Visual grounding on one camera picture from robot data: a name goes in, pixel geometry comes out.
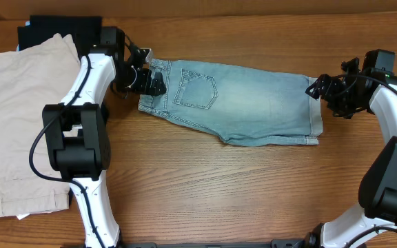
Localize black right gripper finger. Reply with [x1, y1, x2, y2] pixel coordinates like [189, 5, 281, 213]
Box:
[305, 81, 324, 100]
[311, 74, 332, 90]

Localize light blue denim shorts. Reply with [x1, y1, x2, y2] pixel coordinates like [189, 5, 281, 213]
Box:
[138, 59, 323, 147]

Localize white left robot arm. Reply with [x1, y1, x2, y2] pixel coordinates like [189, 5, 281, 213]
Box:
[38, 26, 167, 247]

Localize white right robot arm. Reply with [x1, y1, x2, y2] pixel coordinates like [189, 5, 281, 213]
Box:
[295, 49, 397, 247]

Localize black folded garment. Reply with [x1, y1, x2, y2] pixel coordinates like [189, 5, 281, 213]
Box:
[0, 15, 112, 125]

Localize beige folded shorts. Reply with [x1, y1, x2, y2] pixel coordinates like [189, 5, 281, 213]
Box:
[0, 34, 80, 217]

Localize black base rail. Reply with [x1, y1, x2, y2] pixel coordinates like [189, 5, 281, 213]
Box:
[118, 239, 304, 248]

